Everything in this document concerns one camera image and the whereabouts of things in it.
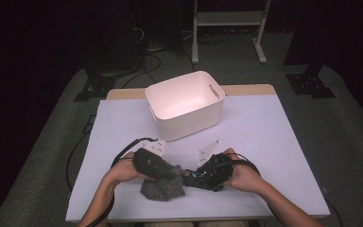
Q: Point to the black stand base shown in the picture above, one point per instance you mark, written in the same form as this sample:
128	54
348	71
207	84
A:
96	86
310	85

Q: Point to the grey fluffy cloth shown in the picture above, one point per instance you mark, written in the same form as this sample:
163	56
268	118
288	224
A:
164	189

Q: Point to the person's right hand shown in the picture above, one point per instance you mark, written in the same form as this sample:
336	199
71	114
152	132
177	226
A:
244	178

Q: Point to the blue and black toy car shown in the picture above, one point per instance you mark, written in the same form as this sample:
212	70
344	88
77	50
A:
195	179

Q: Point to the person's left hand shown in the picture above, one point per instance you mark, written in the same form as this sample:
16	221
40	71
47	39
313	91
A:
124	170

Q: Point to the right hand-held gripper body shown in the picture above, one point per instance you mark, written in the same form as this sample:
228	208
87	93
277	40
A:
219	170

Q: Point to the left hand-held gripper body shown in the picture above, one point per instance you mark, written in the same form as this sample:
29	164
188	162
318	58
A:
151	164

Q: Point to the white plastic bin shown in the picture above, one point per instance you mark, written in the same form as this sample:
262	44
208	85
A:
186	107

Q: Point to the white metal stand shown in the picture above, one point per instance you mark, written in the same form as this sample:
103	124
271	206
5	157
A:
228	18

